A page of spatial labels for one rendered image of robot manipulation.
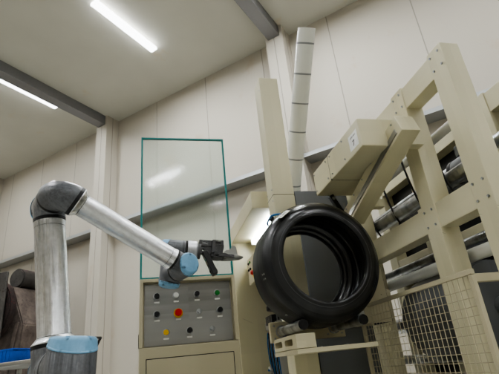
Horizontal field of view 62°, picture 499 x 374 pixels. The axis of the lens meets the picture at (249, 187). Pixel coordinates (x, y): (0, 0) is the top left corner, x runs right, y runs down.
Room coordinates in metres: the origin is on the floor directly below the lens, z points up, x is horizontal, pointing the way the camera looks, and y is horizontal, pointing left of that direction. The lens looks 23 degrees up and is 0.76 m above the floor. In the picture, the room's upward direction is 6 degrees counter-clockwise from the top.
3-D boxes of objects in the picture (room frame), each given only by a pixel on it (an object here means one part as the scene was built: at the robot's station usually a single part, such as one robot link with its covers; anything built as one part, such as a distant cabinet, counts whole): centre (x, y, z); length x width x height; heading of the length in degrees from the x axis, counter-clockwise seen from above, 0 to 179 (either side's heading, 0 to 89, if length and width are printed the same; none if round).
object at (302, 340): (2.02, -0.13, 0.84); 0.36 x 0.09 x 0.06; 14
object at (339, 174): (2.00, -0.58, 1.71); 0.61 x 0.25 x 0.15; 14
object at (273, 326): (2.22, -0.22, 0.90); 0.40 x 0.03 x 0.10; 104
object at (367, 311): (2.36, -0.58, 1.05); 0.20 x 0.15 x 0.30; 14
